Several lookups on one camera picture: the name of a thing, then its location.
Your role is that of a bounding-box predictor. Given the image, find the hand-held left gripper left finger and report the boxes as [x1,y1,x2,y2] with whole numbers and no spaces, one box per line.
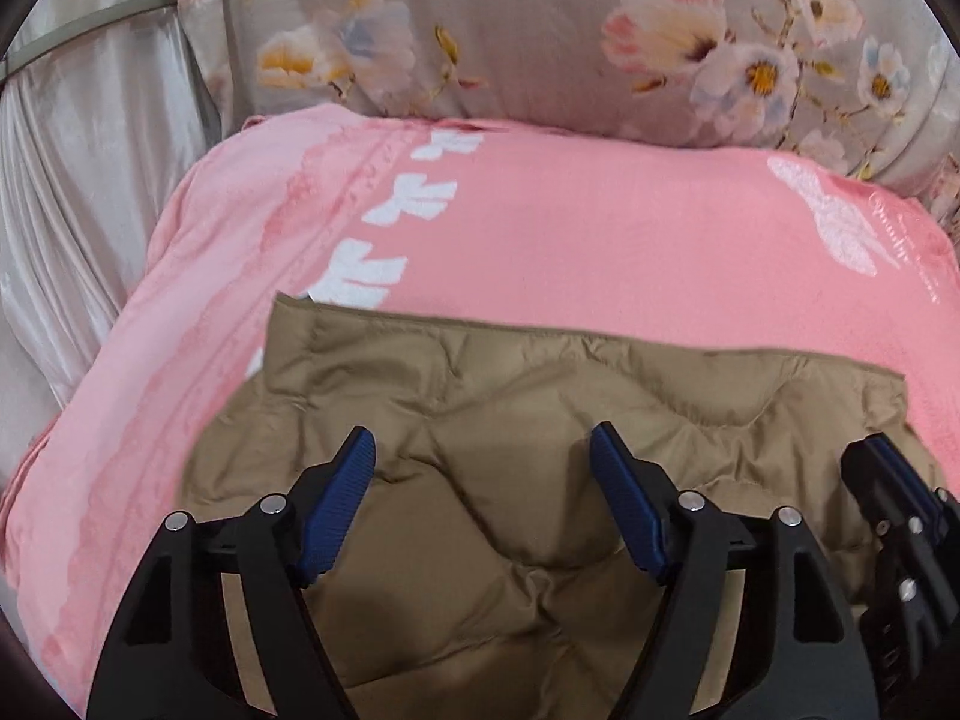
[86,426,377,720]

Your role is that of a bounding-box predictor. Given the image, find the pink printed blanket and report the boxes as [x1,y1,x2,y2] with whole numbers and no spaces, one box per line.
[0,101,960,691]

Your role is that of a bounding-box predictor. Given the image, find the silver grey curtain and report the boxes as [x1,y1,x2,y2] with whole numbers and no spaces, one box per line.
[0,0,226,488]

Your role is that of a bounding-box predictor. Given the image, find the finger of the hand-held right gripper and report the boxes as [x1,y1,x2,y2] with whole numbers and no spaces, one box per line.
[859,536,960,720]
[840,433,960,541]

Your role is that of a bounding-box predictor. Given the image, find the grey curtain tieback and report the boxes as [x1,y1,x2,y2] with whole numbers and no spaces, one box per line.
[0,0,177,87]

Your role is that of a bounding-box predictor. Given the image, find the tan quilted jacket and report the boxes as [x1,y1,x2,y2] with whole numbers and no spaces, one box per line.
[184,292,960,720]

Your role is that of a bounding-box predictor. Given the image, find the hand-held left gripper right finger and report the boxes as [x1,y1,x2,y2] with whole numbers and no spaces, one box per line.
[589,421,878,720]

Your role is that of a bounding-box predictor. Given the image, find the grey floral bedsheet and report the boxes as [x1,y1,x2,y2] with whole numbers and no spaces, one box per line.
[172,0,960,241]

